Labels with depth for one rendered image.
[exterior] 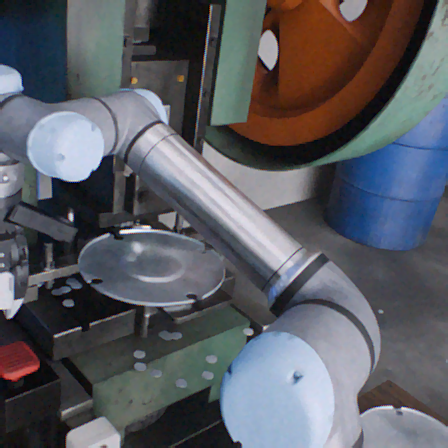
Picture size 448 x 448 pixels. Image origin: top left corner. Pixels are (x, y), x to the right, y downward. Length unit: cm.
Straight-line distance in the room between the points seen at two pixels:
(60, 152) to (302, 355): 34
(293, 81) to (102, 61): 51
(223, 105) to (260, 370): 69
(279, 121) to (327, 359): 83
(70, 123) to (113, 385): 60
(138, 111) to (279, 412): 42
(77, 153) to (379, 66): 65
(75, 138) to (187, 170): 14
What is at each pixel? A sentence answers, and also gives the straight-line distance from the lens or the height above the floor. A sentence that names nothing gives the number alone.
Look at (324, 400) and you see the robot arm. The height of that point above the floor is 103.
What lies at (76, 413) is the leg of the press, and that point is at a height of 63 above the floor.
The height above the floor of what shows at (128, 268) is 79.
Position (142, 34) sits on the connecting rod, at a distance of 114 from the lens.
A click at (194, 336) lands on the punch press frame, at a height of 64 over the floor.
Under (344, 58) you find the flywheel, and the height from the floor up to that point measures 119.
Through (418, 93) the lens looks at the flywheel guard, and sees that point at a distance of 117.
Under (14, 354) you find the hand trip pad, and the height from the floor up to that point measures 76.
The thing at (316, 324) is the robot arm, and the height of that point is 105.
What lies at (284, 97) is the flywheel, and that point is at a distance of 137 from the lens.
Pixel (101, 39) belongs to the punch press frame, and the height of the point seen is 121.
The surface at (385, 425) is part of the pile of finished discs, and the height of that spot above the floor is 36.
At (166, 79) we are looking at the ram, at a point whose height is 114.
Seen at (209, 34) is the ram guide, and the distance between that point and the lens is 111.
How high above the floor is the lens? 139
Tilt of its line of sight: 29 degrees down
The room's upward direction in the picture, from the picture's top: 9 degrees clockwise
